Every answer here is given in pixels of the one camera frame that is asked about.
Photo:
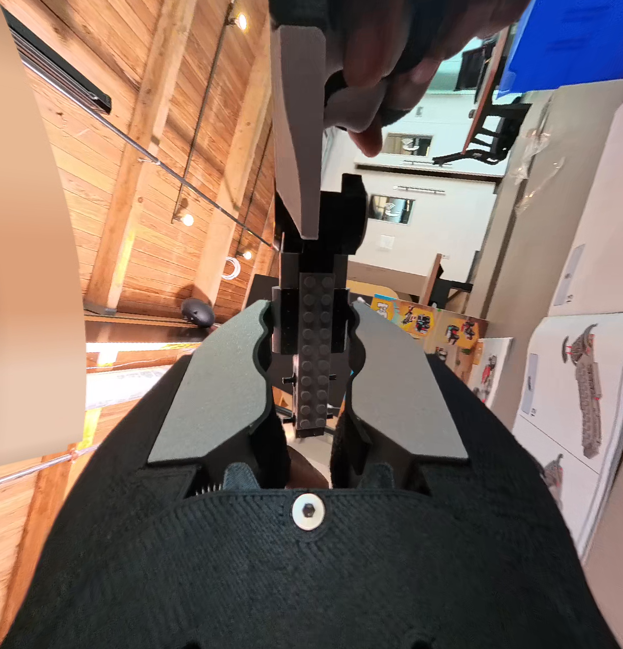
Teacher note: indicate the wooden table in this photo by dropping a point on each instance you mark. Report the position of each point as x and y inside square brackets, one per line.
[489, 86]

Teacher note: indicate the person's right hand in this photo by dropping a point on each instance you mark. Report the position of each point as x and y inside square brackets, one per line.
[392, 40]

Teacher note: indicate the blue plastic bin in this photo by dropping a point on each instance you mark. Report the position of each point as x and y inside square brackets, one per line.
[570, 45]

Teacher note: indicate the metal tie rod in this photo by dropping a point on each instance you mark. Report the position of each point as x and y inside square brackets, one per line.
[154, 161]

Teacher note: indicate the white wall plate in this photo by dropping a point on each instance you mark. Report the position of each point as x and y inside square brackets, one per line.
[387, 242]

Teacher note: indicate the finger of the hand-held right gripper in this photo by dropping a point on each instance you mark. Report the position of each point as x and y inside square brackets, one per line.
[298, 126]

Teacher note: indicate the dark wall sign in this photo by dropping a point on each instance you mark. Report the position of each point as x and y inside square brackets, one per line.
[391, 209]
[407, 144]

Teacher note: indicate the black ceiling track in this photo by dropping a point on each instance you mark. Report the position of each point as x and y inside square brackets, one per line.
[63, 71]

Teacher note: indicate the black chair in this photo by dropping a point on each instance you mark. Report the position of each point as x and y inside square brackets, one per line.
[494, 132]

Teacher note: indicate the black dome camera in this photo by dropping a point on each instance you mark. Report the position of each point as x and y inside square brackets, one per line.
[199, 312]

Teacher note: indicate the closed lego instruction booklet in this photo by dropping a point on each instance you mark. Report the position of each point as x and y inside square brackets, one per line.
[494, 370]

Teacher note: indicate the black lamp pipe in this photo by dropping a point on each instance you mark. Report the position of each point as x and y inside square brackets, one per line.
[202, 101]

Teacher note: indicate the clear plastic bag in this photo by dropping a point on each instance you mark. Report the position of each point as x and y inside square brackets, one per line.
[537, 152]

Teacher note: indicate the ceiling spot lamp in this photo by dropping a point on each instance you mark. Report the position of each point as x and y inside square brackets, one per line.
[247, 255]
[187, 219]
[241, 21]

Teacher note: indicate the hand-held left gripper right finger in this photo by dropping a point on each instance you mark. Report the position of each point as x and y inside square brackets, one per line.
[407, 400]

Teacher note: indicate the copper pipe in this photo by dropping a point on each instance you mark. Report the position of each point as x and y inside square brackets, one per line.
[32, 471]

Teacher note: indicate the grey and black lego model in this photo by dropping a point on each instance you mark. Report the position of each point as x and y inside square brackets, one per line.
[314, 324]

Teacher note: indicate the orange lego box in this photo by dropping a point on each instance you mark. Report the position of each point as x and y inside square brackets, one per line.
[423, 324]

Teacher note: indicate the open lego instruction booklet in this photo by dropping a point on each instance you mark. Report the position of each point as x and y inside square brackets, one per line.
[560, 365]

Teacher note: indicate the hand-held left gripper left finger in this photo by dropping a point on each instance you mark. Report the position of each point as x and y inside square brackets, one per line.
[210, 390]

